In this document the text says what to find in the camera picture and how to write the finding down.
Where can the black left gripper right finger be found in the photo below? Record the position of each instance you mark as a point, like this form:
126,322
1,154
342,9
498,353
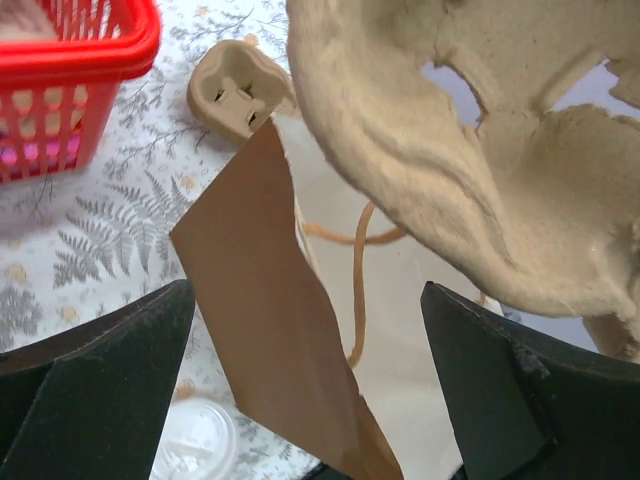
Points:
524,405

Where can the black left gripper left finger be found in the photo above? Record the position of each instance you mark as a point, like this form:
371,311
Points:
90,403

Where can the white plastic cup lid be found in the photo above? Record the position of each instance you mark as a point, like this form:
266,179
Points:
199,442

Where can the brown paper bag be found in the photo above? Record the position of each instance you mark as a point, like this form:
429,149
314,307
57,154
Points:
278,303

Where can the red plastic shopping basket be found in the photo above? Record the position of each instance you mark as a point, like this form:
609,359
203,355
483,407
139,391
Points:
62,63

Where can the brown cardboard cup carrier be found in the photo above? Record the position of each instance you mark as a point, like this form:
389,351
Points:
235,88

